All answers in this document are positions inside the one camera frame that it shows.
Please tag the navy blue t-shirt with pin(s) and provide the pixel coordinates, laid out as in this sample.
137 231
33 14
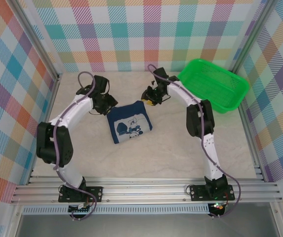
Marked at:
114 118

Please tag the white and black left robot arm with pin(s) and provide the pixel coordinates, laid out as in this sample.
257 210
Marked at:
78 112

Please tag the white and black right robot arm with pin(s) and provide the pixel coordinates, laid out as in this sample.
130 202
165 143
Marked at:
212 150

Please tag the green plastic mesh basket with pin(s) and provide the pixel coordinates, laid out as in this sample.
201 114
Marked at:
215 81

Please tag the small controller board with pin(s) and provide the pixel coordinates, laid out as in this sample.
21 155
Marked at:
80 209
217 207

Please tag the aluminium side rail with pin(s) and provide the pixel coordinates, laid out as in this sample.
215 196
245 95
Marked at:
252 148
51 98

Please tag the aluminium corner post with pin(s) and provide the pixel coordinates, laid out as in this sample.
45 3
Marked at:
252 34
37 39

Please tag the aluminium mounting rail frame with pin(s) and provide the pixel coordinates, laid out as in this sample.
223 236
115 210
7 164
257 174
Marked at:
143 190

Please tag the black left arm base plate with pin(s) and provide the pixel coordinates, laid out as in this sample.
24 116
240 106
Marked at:
96 191

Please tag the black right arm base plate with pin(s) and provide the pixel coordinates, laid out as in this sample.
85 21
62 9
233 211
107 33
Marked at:
196 192

